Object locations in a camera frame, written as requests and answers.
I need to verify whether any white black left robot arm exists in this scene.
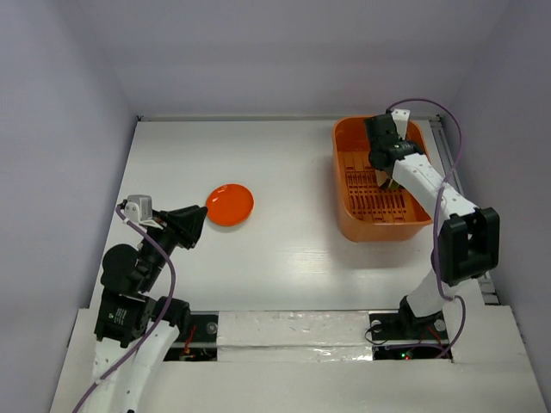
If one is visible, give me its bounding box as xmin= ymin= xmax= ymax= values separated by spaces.
xmin=74 ymin=195 xmax=207 ymax=412

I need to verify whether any base electronics wiring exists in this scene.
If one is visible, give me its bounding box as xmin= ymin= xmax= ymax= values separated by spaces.
xmin=165 ymin=313 xmax=220 ymax=362
xmin=365 ymin=326 xmax=453 ymax=361

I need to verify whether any silver foil covered beam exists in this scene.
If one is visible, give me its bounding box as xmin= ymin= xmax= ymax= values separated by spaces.
xmin=216 ymin=311 xmax=373 ymax=362

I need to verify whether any right base electronics wiring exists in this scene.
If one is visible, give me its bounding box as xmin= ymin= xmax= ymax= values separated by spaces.
xmin=365 ymin=326 xmax=453 ymax=361

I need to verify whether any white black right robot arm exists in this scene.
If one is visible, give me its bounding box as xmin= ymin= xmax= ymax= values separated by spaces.
xmin=364 ymin=110 xmax=500 ymax=337

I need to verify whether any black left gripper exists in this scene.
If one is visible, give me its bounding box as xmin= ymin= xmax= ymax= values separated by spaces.
xmin=139 ymin=203 xmax=208 ymax=288

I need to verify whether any orange plate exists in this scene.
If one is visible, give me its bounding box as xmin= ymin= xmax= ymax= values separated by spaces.
xmin=206 ymin=183 xmax=255 ymax=227

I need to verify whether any orange plastic dish rack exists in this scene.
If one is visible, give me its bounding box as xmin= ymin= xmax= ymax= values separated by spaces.
xmin=332 ymin=116 xmax=432 ymax=243

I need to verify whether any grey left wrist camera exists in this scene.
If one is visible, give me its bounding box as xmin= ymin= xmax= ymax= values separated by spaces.
xmin=123 ymin=194 xmax=153 ymax=224

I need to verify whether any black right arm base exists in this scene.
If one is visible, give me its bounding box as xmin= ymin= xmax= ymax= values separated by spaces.
xmin=367 ymin=297 xmax=449 ymax=342

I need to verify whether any amber plate with black motif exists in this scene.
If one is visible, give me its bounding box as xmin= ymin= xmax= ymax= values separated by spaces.
xmin=375 ymin=170 xmax=393 ymax=190

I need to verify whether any left base electronics wiring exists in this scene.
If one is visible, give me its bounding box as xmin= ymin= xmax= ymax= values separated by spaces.
xmin=165 ymin=313 xmax=220 ymax=362

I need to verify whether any aluminium rail right edge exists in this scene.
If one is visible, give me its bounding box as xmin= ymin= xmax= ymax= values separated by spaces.
xmin=431 ymin=128 xmax=500 ymax=301

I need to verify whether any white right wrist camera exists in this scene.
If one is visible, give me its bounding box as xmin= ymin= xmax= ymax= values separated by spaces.
xmin=390 ymin=108 xmax=411 ymax=140

